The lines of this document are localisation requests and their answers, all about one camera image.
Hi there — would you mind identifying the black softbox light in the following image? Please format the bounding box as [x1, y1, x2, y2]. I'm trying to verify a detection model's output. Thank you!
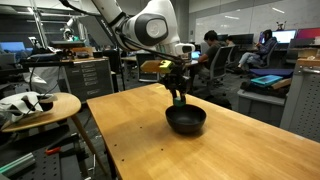
[78, 14, 117, 48]

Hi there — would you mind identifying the white cloth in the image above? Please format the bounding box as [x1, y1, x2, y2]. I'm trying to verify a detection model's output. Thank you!
[0, 91, 58, 126]

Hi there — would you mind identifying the teal tablet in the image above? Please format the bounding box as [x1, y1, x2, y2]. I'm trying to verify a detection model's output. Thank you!
[250, 74, 284, 88]

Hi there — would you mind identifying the bright computer monitor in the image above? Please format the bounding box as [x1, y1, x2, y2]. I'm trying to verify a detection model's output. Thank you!
[271, 29, 298, 44]

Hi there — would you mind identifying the wooden plank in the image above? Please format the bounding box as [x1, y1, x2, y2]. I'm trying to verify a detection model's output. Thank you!
[270, 77, 293, 91]

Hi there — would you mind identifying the red lit monitor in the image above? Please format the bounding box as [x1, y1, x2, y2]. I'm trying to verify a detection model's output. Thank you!
[296, 27, 320, 40]

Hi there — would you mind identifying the blue cushion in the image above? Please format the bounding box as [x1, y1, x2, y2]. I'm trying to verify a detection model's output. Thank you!
[249, 68, 295, 80]

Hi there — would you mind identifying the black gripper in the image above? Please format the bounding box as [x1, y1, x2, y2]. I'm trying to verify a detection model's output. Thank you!
[159, 63, 192, 103]

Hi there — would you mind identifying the black bowl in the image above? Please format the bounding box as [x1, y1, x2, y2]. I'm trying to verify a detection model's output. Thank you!
[165, 103, 207, 135]

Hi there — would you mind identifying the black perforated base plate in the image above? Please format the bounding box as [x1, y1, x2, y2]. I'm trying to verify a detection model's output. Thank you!
[0, 146, 84, 180]

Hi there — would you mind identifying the wooden box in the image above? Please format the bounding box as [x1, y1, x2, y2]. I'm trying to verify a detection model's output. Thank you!
[295, 48, 320, 68]

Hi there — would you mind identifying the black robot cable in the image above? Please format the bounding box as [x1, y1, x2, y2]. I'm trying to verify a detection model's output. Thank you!
[59, 0, 186, 65]

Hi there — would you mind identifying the open laptop blue screen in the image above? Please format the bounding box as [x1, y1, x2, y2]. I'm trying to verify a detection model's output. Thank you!
[190, 50, 202, 61]

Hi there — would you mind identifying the blue lit monitor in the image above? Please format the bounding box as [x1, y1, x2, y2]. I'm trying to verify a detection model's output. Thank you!
[0, 41, 27, 54]

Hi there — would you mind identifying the grey office chair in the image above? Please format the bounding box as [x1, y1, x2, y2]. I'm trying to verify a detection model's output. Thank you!
[207, 45, 235, 98]

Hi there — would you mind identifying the aluminium extrusion bar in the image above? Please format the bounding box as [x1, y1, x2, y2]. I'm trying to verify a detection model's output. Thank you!
[0, 152, 36, 178]

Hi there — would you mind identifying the grey drawer cabinet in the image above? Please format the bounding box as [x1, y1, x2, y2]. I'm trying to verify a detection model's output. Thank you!
[64, 58, 115, 103]

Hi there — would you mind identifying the person in black shirt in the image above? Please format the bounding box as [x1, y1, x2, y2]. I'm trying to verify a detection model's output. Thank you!
[188, 29, 223, 84]

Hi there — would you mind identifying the person in dark hoodie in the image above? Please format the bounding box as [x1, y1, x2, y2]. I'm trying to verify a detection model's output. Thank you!
[235, 29, 279, 72]

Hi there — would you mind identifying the round wooden side table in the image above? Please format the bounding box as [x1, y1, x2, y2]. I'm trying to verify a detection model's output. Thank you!
[0, 92, 108, 175]

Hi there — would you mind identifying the black round object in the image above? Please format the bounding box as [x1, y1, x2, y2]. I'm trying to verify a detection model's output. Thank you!
[36, 94, 55, 113]

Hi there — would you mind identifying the orange yellow wrist camera box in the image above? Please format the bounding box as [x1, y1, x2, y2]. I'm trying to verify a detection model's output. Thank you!
[139, 59, 175, 75]

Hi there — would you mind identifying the dark computer monitor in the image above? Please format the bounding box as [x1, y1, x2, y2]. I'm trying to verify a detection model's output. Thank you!
[229, 33, 255, 46]

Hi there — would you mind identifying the black mesh office chair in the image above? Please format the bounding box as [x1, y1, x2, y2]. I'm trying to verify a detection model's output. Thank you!
[135, 53, 160, 83]

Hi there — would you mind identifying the grey plastic bin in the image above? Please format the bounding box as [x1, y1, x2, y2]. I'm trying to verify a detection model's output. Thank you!
[236, 88, 288, 128]

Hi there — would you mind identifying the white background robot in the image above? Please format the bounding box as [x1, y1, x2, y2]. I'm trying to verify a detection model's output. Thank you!
[59, 18, 81, 43]

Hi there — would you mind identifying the green block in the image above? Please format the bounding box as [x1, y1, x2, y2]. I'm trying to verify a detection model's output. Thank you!
[173, 96, 187, 108]

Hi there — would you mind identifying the grey perforated cabinet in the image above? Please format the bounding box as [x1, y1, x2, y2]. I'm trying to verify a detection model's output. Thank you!
[279, 63, 320, 143]

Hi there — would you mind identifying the orange handled tool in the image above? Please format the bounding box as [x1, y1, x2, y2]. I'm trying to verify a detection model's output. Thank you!
[44, 145, 63, 156]

